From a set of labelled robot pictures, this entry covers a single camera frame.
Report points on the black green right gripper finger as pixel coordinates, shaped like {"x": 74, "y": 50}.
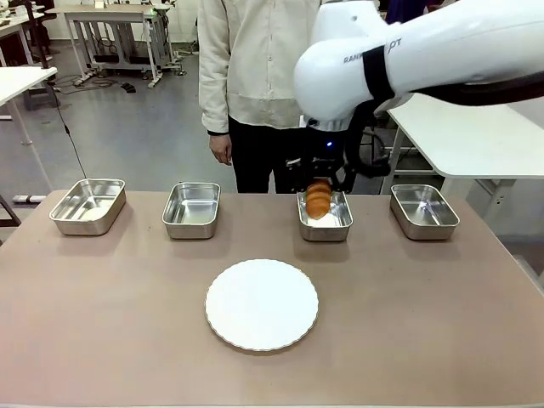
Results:
{"x": 342, "y": 180}
{"x": 301, "y": 180}

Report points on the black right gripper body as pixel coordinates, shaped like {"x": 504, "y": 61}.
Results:
{"x": 325, "y": 151}

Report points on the golden brown croissant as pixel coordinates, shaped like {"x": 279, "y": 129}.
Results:
{"x": 319, "y": 200}

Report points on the person's right forearm cream sleeve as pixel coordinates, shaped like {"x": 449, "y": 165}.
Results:
{"x": 214, "y": 102}

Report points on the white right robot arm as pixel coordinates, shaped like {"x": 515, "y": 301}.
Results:
{"x": 425, "y": 51}

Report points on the rectangular steel container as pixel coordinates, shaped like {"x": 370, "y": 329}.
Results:
{"x": 191, "y": 210}
{"x": 87, "y": 208}
{"x": 425, "y": 212}
{"x": 336, "y": 227}

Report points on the person's right hand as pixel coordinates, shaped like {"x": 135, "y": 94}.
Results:
{"x": 222, "y": 149}

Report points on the person's black trousers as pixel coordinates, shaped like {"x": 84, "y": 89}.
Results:
{"x": 255, "y": 157}

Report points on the person's cream button jacket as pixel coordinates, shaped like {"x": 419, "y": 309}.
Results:
{"x": 259, "y": 59}

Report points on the white scalloped gold-rimmed plate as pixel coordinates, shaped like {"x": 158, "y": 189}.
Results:
{"x": 261, "y": 304}

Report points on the white table with white legs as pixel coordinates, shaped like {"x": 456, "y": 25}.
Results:
{"x": 467, "y": 136}

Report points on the person in purple clothing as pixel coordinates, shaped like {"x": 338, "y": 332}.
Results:
{"x": 397, "y": 10}

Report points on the black foot pedal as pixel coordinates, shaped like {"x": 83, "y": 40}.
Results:
{"x": 128, "y": 88}

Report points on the white power strip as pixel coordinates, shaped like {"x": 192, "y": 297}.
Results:
{"x": 27, "y": 198}

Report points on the brown wooden chair part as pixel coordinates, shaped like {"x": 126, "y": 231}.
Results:
{"x": 8, "y": 214}

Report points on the white desk with slanted leg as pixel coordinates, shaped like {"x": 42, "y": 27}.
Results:
{"x": 21, "y": 81}

